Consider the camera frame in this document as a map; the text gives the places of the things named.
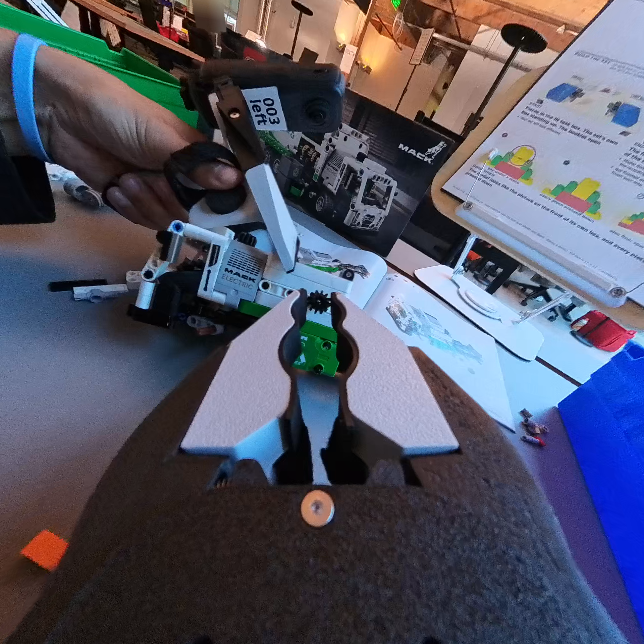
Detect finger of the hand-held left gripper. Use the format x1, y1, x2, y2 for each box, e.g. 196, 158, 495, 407
244, 162, 301, 274

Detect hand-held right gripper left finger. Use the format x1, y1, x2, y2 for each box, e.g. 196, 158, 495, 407
180, 289, 313, 486

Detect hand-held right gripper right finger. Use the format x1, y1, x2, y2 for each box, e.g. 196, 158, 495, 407
322, 292, 461, 484

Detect white green lego truck model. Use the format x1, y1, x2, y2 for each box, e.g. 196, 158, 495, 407
126, 220, 370, 378

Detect person's left forearm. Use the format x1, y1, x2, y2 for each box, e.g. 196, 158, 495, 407
0, 28, 23, 157

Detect black lego set box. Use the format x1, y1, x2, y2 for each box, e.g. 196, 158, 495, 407
241, 88, 465, 258

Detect long white lego connector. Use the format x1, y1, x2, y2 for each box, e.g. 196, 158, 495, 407
73, 284, 129, 303

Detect grey white lego wheel piece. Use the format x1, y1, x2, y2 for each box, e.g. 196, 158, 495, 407
63, 178, 105, 209

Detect black lego axle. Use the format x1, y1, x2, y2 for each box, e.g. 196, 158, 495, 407
48, 279, 108, 293

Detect person's left hand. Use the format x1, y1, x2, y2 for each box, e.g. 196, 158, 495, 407
35, 46, 245, 231

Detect white instruction booklet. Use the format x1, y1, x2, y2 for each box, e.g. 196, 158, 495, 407
294, 216, 517, 433

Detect slim black floor lamp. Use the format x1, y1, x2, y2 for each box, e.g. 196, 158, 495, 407
289, 0, 314, 58

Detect white sign stand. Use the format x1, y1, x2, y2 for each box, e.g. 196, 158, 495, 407
414, 201, 630, 362

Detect wooden background table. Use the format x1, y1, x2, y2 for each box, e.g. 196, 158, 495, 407
70, 0, 205, 64

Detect green plastic tray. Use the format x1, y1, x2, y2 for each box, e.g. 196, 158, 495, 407
0, 2, 202, 129

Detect red bag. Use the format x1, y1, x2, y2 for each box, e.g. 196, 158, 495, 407
571, 310, 637, 353

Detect blue plastic bin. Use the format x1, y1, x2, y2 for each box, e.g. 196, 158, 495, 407
557, 339, 644, 630

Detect black sleeve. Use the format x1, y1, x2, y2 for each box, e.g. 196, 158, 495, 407
0, 130, 57, 225

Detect blue wristband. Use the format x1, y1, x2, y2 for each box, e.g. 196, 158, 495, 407
11, 33, 53, 164

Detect printed instruction sheet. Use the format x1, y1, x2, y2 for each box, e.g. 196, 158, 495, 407
442, 0, 644, 295

